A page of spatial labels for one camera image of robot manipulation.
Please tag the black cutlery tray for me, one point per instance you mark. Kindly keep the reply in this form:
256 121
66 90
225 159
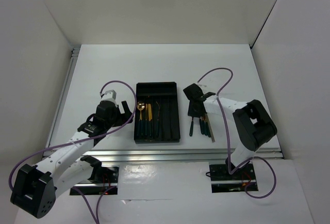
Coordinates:
166 95

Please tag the gold spoon green handle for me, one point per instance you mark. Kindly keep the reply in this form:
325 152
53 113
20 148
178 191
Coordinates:
140 108

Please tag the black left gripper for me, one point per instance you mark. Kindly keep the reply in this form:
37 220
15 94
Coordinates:
125 116

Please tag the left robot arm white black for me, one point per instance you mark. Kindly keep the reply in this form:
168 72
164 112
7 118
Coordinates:
37 187

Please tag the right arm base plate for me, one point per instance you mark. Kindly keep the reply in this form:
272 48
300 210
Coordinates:
223 182

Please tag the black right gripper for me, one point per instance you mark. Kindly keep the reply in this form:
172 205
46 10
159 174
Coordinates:
192 113

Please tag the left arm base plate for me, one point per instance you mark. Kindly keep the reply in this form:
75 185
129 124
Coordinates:
106 178

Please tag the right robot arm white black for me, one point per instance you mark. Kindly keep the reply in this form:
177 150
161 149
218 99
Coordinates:
253 123

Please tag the gold fork green handle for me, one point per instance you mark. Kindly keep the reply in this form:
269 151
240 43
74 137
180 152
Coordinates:
191 127
201 121

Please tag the green handled fork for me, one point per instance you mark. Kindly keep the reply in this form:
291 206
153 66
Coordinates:
158 120

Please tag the green handled knife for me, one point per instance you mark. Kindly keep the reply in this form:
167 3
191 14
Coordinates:
148 120

